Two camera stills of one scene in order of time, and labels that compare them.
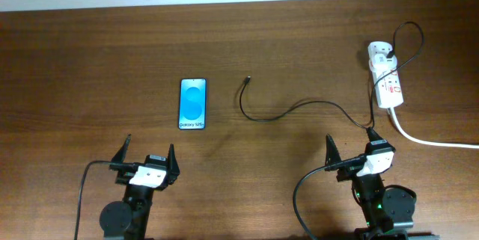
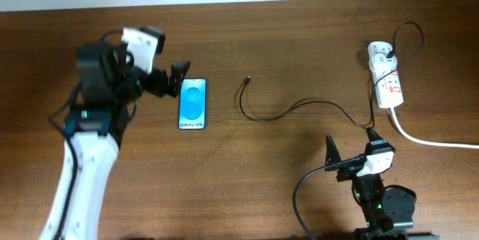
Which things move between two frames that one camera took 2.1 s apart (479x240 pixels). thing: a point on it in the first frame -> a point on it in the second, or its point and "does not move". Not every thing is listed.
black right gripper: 333,154 does not move
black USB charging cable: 358,120 does not move
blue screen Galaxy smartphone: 192,99 does not move
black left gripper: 172,168 -> 158,88
